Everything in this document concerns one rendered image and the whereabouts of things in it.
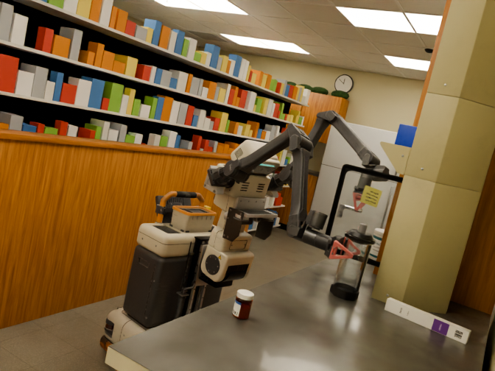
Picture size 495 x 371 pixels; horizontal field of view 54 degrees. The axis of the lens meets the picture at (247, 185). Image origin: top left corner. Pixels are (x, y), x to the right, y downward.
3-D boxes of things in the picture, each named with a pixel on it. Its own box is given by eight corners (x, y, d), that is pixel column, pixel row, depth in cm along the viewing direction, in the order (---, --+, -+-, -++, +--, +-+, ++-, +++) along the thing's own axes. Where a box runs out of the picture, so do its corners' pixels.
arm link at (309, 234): (303, 242, 184) (298, 240, 179) (309, 225, 185) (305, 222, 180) (319, 248, 181) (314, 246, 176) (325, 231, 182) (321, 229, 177)
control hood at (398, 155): (419, 176, 202) (426, 152, 201) (404, 174, 174) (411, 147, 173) (392, 169, 208) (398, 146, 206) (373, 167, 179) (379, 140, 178)
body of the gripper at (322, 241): (342, 236, 180) (324, 230, 183) (333, 239, 171) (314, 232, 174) (337, 252, 181) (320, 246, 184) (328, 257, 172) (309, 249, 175)
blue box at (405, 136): (423, 152, 199) (429, 130, 198) (418, 150, 191) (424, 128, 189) (398, 146, 204) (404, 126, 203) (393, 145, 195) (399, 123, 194)
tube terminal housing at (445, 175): (451, 303, 196) (505, 117, 187) (440, 323, 168) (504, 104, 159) (390, 282, 208) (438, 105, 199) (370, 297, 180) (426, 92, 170)
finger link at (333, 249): (359, 245, 172) (335, 236, 176) (353, 248, 166) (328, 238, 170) (354, 263, 173) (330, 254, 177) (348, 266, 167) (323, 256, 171)
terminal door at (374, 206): (389, 270, 207) (413, 179, 202) (320, 249, 218) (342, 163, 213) (389, 270, 208) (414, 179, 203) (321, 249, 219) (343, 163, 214)
